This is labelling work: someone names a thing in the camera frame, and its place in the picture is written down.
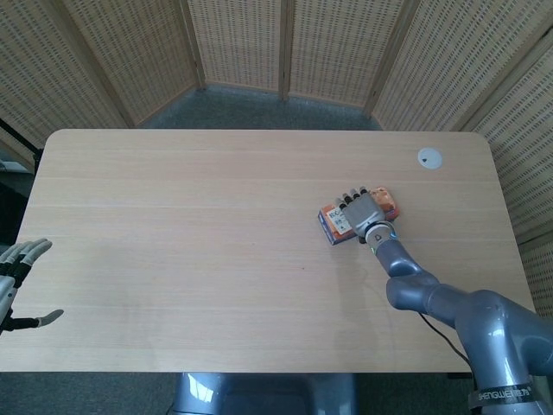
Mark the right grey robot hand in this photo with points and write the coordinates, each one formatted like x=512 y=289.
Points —
x=365 y=212

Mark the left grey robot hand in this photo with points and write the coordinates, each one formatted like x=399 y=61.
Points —
x=8 y=289

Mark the orange snack packet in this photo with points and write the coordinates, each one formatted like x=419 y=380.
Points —
x=334 y=223

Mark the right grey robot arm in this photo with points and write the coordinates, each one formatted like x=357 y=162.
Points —
x=475 y=311

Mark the black metal stand rod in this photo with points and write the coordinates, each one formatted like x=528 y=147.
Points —
x=19 y=135

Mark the woven rattan screen panel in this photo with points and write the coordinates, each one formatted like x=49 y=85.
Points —
x=341 y=43
x=129 y=43
x=453 y=56
x=527 y=151
x=43 y=65
x=237 y=43

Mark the grey robot torso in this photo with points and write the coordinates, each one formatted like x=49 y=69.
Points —
x=259 y=397

